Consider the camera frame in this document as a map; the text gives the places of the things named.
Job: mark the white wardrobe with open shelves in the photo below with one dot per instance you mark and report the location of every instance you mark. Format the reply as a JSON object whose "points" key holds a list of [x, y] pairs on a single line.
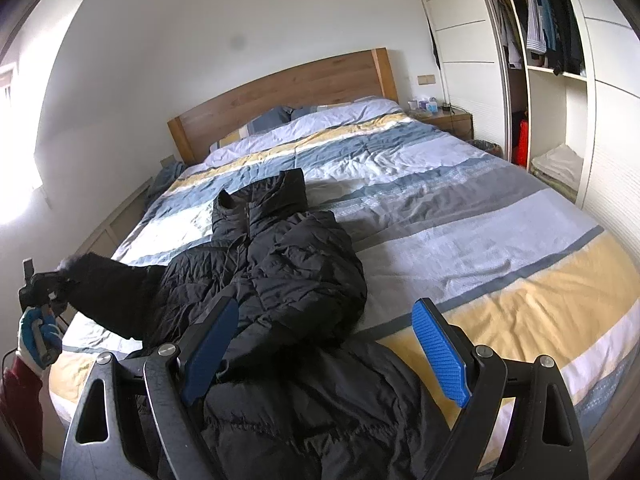
{"points": [[596, 115]]}

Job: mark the left gloved hand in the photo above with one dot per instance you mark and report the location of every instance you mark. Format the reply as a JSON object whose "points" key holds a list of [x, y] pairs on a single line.
{"points": [[39, 339]]}

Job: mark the hanging clothes in wardrobe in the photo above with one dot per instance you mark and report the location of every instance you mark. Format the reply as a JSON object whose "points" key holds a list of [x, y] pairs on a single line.
{"points": [[541, 33]]}

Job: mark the blue cloth beside bed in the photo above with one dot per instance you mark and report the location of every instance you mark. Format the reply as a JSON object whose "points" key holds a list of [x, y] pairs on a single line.
{"points": [[164, 179]]}

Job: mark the black puffer down jacket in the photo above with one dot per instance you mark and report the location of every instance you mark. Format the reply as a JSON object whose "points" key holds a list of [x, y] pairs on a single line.
{"points": [[296, 396]]}

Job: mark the striped duvet on bed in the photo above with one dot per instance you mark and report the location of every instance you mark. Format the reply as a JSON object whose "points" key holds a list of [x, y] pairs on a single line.
{"points": [[440, 228]]}

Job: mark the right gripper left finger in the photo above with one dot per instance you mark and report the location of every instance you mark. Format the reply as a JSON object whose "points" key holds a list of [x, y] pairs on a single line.
{"points": [[128, 404]]}

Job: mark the blue striped pillow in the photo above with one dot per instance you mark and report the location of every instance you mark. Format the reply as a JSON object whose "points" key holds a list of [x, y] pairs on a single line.
{"points": [[274, 118]]}

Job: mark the red object in wardrobe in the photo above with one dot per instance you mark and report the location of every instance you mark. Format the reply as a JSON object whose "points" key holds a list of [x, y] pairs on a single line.
{"points": [[520, 143]]}

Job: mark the folded linens on shelf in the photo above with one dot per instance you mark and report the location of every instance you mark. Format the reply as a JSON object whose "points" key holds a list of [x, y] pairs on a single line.
{"points": [[561, 169]]}

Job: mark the low wall panel cabinet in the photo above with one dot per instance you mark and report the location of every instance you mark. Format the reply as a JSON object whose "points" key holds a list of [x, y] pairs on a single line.
{"points": [[111, 232]]}

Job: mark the wooden bed headboard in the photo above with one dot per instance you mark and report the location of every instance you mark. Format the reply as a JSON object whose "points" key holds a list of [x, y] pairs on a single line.
{"points": [[337, 79]]}

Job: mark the red sleeve forearm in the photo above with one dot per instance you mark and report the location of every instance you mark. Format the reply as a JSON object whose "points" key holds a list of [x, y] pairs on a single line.
{"points": [[20, 405]]}

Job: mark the wooden nightstand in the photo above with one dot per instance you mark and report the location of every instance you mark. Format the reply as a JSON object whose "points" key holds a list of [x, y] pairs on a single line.
{"points": [[455, 121]]}

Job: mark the bright window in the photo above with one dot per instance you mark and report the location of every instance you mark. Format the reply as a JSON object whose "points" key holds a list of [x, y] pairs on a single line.
{"points": [[21, 102]]}

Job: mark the items on nightstand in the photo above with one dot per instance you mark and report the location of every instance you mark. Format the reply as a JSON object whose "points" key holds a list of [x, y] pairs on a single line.
{"points": [[428, 106]]}

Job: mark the beige wall switch plate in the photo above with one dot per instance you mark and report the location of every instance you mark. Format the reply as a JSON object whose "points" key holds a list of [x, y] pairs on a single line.
{"points": [[424, 80]]}

